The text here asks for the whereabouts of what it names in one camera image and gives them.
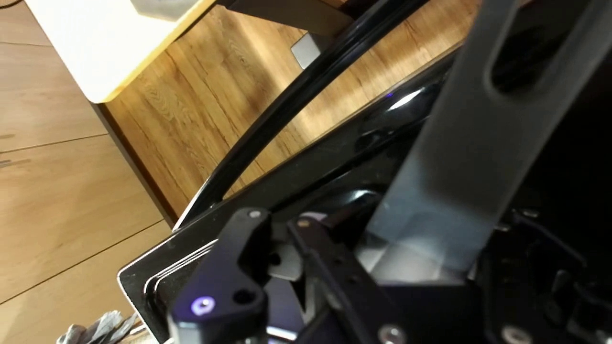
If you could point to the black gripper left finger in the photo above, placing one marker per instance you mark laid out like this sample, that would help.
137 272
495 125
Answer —
216 299

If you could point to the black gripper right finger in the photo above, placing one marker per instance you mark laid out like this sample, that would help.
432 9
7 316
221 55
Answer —
541 299

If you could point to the dark grey cooking pot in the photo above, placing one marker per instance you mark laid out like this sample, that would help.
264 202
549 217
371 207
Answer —
445 160

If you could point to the black electric stove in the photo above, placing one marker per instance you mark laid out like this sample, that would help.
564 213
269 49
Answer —
344 179

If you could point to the hanging dish towel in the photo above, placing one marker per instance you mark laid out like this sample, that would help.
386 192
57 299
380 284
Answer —
95 328

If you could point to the wooden base cabinet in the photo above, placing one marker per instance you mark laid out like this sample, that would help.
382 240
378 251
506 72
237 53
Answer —
191 108

